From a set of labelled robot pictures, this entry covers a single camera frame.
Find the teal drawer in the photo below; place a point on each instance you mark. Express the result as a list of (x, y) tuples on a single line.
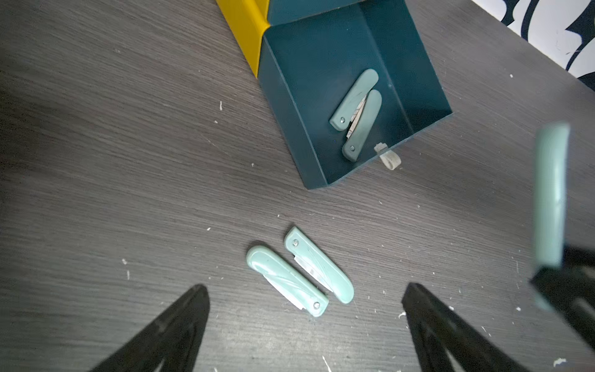
[(308, 66)]

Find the yellow drawer cabinet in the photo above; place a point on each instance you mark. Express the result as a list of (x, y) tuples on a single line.
[(248, 22)]

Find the mint folding knife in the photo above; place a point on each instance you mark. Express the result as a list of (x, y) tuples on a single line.
[(286, 280), (549, 193), (318, 265), (355, 143), (352, 102)]

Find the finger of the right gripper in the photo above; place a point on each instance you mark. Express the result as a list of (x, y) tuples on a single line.
[(570, 289)]

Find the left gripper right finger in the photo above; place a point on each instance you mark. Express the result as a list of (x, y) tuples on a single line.
[(439, 334)]

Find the mint folding knife top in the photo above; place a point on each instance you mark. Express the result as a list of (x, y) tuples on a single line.
[(549, 193)]

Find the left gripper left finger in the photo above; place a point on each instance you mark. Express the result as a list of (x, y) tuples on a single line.
[(171, 342)]

